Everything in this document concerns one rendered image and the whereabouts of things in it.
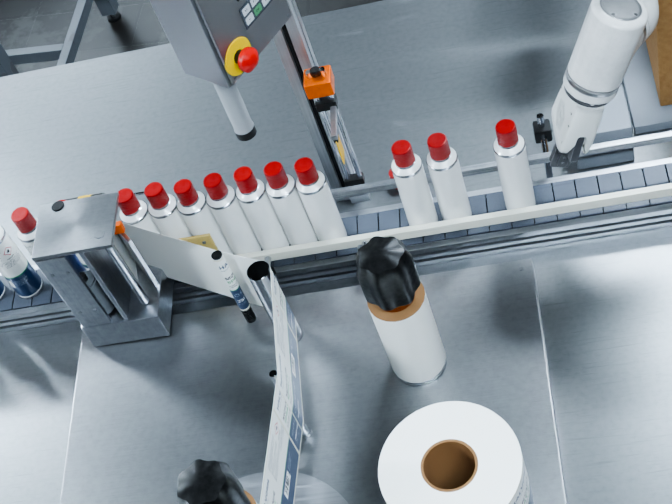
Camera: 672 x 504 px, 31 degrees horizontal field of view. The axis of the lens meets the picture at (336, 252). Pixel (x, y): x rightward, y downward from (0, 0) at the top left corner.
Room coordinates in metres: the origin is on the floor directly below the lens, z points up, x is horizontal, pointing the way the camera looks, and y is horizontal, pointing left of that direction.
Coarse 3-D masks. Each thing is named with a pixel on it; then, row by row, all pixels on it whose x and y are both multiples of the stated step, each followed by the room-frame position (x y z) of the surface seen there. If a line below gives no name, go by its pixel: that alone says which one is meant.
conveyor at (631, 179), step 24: (648, 168) 1.25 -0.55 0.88; (552, 192) 1.28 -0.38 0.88; (576, 192) 1.26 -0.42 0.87; (600, 192) 1.24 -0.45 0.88; (360, 216) 1.39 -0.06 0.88; (384, 216) 1.37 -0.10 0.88; (552, 216) 1.23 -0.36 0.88; (576, 216) 1.21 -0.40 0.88; (408, 240) 1.30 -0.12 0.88; (432, 240) 1.28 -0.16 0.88; (288, 264) 1.36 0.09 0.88; (48, 288) 1.52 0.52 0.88
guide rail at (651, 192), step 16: (624, 192) 1.19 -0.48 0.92; (640, 192) 1.18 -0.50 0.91; (656, 192) 1.17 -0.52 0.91; (528, 208) 1.24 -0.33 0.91; (544, 208) 1.23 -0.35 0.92; (560, 208) 1.22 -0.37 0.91; (576, 208) 1.21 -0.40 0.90; (592, 208) 1.20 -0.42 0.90; (432, 224) 1.29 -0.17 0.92; (448, 224) 1.27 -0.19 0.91; (464, 224) 1.26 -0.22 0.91; (480, 224) 1.26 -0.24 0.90; (336, 240) 1.33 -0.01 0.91; (352, 240) 1.32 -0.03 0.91; (368, 240) 1.31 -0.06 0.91; (256, 256) 1.37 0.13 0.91; (272, 256) 1.36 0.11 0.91; (288, 256) 1.35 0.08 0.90
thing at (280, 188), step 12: (264, 168) 1.39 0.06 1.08; (276, 168) 1.38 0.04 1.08; (276, 180) 1.37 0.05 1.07; (288, 180) 1.38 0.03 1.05; (276, 192) 1.37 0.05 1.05; (288, 192) 1.36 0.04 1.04; (276, 204) 1.37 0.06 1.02; (288, 204) 1.36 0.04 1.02; (300, 204) 1.37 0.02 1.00; (288, 216) 1.36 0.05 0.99; (300, 216) 1.36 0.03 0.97; (288, 228) 1.37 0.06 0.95; (300, 228) 1.36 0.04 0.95; (312, 228) 1.37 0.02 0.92; (300, 240) 1.36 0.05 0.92; (312, 240) 1.37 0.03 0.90
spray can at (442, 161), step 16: (432, 144) 1.30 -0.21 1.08; (448, 144) 1.30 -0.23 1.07; (432, 160) 1.30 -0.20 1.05; (448, 160) 1.29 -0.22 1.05; (432, 176) 1.30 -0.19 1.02; (448, 176) 1.28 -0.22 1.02; (448, 192) 1.28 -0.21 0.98; (464, 192) 1.29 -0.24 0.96; (448, 208) 1.29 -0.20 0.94; (464, 208) 1.28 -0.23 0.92
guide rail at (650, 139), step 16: (592, 144) 1.28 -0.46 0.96; (608, 144) 1.26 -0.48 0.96; (624, 144) 1.25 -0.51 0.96; (640, 144) 1.24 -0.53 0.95; (528, 160) 1.30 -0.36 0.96; (544, 160) 1.29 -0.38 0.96; (464, 176) 1.33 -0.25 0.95; (336, 192) 1.39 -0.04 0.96; (352, 192) 1.38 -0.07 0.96; (368, 192) 1.38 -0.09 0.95
